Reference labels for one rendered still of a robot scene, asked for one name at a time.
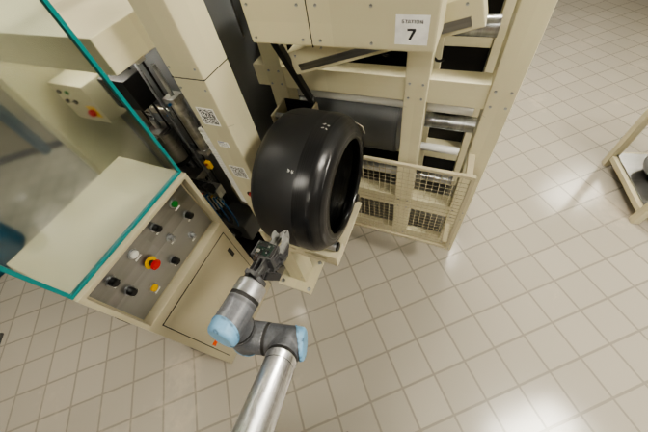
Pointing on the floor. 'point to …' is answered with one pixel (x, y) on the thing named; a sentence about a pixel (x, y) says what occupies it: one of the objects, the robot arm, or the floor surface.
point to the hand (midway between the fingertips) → (285, 234)
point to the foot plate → (302, 281)
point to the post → (192, 54)
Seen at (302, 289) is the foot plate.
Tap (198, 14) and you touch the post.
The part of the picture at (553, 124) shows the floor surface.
